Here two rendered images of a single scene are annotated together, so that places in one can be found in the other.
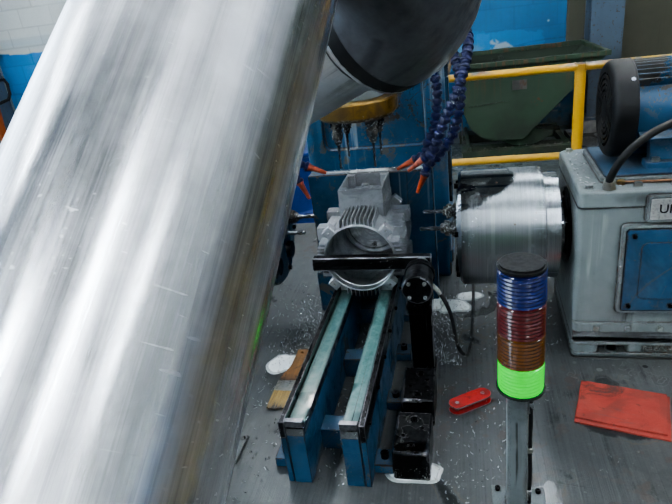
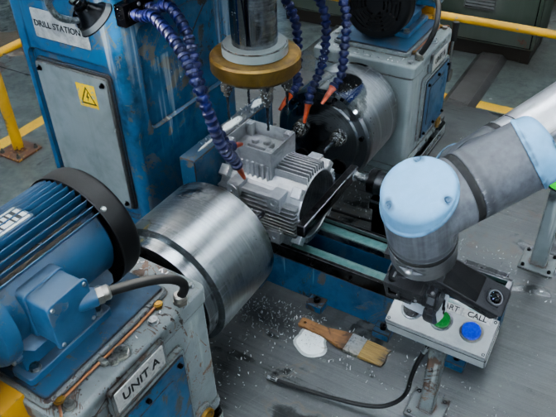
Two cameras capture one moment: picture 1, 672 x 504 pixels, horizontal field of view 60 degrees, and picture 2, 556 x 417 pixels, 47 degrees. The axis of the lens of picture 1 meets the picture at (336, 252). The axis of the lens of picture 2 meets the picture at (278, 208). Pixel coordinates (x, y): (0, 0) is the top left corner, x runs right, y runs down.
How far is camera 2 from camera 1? 1.39 m
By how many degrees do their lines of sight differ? 62
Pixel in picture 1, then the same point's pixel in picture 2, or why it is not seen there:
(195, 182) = not seen: outside the picture
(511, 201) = (376, 94)
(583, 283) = (408, 131)
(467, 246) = (372, 143)
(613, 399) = not seen: hidden behind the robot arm
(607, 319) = (412, 149)
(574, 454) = (498, 225)
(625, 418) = not seen: hidden behind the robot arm
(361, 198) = (284, 150)
